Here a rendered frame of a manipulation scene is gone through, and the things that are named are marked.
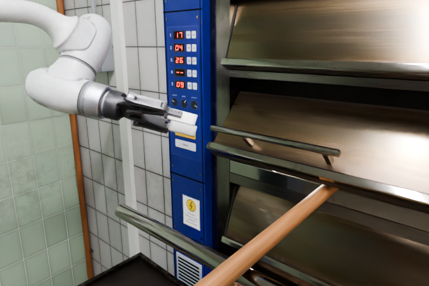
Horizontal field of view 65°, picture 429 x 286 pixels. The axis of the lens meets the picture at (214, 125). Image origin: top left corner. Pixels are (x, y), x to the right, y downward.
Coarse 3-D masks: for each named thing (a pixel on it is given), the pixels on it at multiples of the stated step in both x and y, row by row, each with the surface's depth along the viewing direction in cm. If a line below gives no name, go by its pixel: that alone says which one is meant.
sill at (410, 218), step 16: (256, 176) 92; (272, 176) 89; (288, 176) 86; (304, 192) 83; (336, 192) 78; (352, 192) 76; (352, 208) 76; (368, 208) 74; (384, 208) 71; (400, 208) 69; (416, 224) 68
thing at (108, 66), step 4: (108, 52) 123; (112, 52) 125; (108, 56) 123; (112, 56) 125; (108, 60) 124; (112, 60) 125; (104, 64) 123; (108, 64) 124; (112, 64) 125; (100, 68) 122; (104, 68) 123; (108, 68) 124; (112, 68) 126
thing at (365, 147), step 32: (256, 96) 91; (288, 96) 86; (256, 128) 85; (288, 128) 80; (320, 128) 76; (352, 128) 72; (384, 128) 69; (416, 128) 65; (320, 160) 72; (352, 160) 68; (384, 160) 65; (416, 160) 62
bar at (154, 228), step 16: (128, 208) 70; (144, 224) 65; (160, 224) 64; (160, 240) 62; (176, 240) 60; (192, 240) 59; (192, 256) 57; (208, 256) 55; (224, 256) 54; (256, 272) 50
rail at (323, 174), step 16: (208, 144) 87; (256, 160) 78; (272, 160) 75; (288, 160) 73; (320, 176) 68; (336, 176) 66; (352, 176) 64; (384, 192) 60; (400, 192) 59; (416, 192) 58
